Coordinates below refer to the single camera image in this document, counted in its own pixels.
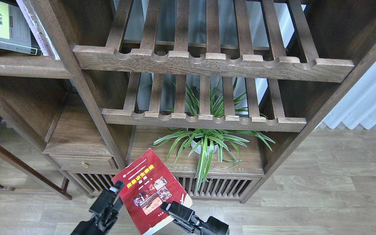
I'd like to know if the red thick book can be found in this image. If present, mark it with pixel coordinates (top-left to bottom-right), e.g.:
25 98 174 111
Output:
112 149 193 235

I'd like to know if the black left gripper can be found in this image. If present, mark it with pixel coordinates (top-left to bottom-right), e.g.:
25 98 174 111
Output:
71 180 124 235

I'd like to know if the worn standing book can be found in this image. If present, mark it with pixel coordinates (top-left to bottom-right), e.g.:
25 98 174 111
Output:
16 0 60 60

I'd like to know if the dark wooden bookshelf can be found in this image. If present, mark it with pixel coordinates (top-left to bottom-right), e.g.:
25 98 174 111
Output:
0 0 376 203

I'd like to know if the black and green book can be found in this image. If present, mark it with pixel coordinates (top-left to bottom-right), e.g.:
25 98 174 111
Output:
0 0 42 55

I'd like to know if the green spider plant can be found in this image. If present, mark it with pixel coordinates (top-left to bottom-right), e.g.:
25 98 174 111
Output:
151 82 275 192

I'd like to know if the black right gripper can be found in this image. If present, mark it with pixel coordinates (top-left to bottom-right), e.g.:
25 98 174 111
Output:
161 201 230 235

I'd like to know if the white curtain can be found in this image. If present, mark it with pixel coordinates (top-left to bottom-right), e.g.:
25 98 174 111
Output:
319 62 376 129

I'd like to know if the white plant pot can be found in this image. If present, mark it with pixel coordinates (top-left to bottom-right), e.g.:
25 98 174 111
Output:
191 137 211 156

